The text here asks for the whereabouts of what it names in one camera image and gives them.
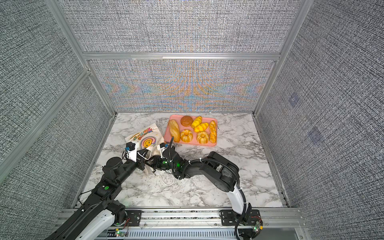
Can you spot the white paper bag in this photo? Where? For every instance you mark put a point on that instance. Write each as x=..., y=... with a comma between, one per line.
x=147, y=142

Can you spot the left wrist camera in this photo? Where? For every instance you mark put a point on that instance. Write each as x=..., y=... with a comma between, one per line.
x=131, y=151

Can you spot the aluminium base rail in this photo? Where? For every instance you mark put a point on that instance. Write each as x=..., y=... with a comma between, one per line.
x=194, y=223

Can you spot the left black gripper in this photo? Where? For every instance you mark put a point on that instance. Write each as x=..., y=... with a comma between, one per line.
x=140, y=165

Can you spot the round pumpkin-shaped fake bread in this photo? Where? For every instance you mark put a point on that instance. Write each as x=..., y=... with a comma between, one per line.
x=186, y=136

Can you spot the round brown bun fake bread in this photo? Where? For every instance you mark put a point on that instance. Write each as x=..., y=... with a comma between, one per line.
x=186, y=121

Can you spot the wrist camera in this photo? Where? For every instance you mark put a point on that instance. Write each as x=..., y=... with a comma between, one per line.
x=163, y=146
x=131, y=151

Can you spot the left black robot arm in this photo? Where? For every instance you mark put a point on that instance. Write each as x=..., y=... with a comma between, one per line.
x=100, y=210

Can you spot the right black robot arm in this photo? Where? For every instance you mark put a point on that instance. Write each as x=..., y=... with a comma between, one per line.
x=221, y=172

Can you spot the yellow striped croissant fake bread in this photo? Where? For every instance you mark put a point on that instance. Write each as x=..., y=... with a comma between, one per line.
x=201, y=127

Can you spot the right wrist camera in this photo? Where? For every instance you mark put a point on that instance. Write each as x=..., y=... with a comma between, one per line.
x=163, y=146

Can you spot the oval yellow fake bread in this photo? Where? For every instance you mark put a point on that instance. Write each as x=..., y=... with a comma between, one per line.
x=197, y=121

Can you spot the long twisted fake bread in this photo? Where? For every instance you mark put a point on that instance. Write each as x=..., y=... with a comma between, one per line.
x=213, y=132

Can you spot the pink plastic tray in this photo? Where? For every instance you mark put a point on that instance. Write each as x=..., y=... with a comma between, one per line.
x=167, y=135

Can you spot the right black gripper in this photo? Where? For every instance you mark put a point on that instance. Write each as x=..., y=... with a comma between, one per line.
x=158, y=159

